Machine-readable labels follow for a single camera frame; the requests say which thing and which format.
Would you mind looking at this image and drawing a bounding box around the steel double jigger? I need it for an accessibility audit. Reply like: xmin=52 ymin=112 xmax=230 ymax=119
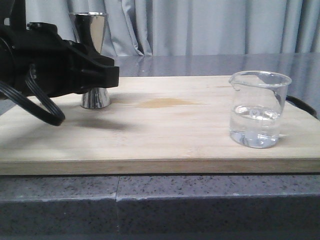
xmin=69 ymin=11 xmax=111 ymax=110

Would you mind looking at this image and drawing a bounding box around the black board strap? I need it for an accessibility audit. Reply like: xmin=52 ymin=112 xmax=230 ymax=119
xmin=285 ymin=95 xmax=318 ymax=119

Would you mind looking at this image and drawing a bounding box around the clear glass beaker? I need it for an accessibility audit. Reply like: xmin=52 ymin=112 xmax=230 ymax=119
xmin=229 ymin=70 xmax=292 ymax=149

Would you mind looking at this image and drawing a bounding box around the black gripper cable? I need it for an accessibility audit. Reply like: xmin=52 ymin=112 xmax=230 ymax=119
xmin=0 ymin=65 xmax=66 ymax=127

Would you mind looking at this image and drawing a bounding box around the wooden cutting board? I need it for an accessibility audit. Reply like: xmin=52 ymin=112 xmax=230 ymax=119
xmin=0 ymin=76 xmax=320 ymax=175

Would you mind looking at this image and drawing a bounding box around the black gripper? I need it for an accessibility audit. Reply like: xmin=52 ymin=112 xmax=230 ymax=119
xmin=0 ymin=14 xmax=120 ymax=97

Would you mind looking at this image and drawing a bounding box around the grey curtain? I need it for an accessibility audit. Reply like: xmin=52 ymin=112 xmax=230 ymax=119
xmin=26 ymin=0 xmax=320 ymax=56

